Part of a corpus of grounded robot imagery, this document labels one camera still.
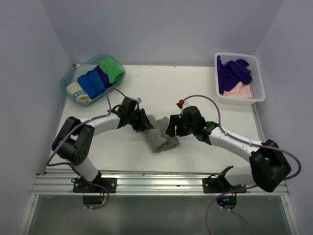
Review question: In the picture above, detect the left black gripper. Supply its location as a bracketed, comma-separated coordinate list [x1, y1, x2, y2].
[128, 108, 153, 132]

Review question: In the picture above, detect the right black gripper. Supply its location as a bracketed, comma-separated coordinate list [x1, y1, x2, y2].
[166, 115, 196, 137]

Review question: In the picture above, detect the grey towel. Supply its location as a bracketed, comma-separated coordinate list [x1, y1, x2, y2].
[144, 115, 179, 153]

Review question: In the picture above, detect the purple towel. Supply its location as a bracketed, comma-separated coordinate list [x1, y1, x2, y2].
[94, 66, 113, 89]
[216, 55, 252, 94]

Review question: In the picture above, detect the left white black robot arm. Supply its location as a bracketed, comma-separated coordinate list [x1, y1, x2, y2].
[47, 97, 153, 192]

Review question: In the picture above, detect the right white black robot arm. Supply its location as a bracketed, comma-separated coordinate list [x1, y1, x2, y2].
[166, 105, 291, 193]

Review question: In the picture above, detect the green rolled towel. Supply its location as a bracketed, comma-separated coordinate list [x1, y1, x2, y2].
[99, 58, 125, 84]

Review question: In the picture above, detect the purple rolled towel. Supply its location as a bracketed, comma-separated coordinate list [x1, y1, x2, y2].
[94, 66, 113, 89]

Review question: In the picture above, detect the blue rolled towel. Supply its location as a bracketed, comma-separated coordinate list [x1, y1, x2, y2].
[77, 71, 106, 99]

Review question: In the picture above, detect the blue translucent plastic bin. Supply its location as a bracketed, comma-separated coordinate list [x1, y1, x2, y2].
[60, 54, 126, 107]

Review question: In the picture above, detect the beige patterned rolled towel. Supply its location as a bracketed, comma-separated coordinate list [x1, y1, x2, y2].
[67, 82, 91, 103]

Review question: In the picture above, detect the pink towel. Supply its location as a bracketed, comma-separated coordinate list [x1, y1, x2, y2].
[223, 82, 252, 99]

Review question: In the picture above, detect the white plastic basket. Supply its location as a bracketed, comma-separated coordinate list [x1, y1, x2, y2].
[214, 52, 266, 106]

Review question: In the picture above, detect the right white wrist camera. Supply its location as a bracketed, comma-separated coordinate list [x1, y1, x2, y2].
[177, 99, 190, 115]

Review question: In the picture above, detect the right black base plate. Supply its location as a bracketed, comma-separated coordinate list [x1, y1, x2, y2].
[202, 177, 247, 193]

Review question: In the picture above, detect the aluminium mounting rail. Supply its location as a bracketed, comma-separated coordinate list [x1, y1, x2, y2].
[31, 171, 290, 196]

